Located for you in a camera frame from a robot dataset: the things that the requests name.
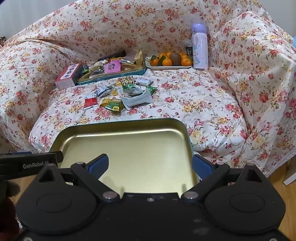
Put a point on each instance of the gold green snack packet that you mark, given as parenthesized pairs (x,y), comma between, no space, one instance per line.
(113,105)

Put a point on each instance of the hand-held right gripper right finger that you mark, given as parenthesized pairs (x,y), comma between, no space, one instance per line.
(201,165)

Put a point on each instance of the green white snack packet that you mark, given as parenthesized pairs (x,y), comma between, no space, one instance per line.
(130,89)

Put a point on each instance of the floral sofa cover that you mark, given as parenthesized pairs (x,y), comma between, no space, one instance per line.
(208,104)

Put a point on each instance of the white fruit plate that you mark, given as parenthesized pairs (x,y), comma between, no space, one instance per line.
(168,67)

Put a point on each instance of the brown kiwi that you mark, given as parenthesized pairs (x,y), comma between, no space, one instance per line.
(175,58)

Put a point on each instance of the teal tray with snacks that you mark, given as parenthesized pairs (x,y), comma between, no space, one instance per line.
(129,73)

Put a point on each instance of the red cardboard box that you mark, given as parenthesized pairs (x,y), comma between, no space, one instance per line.
(67,75)

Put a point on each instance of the yellow silver snack packet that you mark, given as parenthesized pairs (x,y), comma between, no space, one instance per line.
(118,82)

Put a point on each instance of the gold wrapped candy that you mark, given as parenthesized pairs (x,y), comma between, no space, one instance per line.
(114,91)

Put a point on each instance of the red snack packet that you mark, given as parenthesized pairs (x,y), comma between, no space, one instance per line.
(91,102)

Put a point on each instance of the purple white thermos bottle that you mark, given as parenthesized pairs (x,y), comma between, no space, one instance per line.
(200,48)

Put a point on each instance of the white blue snack packet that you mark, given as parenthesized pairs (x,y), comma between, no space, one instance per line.
(101,91)

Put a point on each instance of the small dark jar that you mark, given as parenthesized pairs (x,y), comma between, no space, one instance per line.
(189,49)

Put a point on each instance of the gold tin tray teal rim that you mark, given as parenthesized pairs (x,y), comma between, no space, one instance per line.
(143,153)

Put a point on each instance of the brown patterned snack packet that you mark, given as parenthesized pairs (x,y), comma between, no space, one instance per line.
(127,80)

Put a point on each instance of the heap of assorted wrapped sweets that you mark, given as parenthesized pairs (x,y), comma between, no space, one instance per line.
(94,69)

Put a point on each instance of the pile of mandarins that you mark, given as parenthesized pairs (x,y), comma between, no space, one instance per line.
(167,62)

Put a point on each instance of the dark brown object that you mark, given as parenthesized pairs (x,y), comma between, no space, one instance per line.
(2,41)

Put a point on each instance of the pink snack packet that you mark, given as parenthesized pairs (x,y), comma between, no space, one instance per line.
(112,67)

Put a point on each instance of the brown paper bag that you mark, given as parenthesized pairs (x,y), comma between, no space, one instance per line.
(139,56)

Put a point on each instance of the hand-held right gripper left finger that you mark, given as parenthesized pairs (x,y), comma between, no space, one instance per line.
(100,165)

